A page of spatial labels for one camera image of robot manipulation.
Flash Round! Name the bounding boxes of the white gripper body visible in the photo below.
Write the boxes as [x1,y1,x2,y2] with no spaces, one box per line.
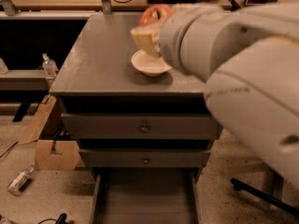
[159,6,235,82]

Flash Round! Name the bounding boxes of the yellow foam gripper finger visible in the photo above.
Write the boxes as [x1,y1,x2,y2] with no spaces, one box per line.
[130,24,161,58]

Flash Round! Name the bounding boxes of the red apple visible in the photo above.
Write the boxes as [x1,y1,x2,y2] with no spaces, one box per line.
[139,4,174,26]

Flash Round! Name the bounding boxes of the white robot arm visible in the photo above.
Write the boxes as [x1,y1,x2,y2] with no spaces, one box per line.
[131,3,299,188]

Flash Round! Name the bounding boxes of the grey drawer cabinet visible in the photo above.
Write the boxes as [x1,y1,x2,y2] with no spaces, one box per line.
[49,13,223,179]

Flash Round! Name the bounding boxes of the grey top drawer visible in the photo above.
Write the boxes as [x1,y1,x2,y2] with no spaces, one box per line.
[62,113,222,140]

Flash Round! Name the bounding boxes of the grey middle drawer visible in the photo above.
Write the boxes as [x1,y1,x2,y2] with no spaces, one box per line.
[79,148,210,168]

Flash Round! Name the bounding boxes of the open grey bottom drawer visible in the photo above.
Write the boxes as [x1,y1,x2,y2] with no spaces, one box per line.
[89,168,201,224]

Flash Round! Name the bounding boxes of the white paper bowl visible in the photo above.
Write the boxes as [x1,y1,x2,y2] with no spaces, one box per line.
[131,49,171,77]

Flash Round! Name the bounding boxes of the clear bottle on ledge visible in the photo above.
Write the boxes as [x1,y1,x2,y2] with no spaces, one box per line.
[42,53,59,77]

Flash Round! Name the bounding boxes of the brown cardboard box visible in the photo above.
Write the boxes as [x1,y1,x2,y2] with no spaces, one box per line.
[19,95,80,171]

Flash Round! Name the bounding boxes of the black chair base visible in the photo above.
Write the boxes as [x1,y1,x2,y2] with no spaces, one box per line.
[230,172,299,217]

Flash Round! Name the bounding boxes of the plastic bottle on floor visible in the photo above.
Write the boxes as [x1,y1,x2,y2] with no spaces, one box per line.
[7,164,35,196]

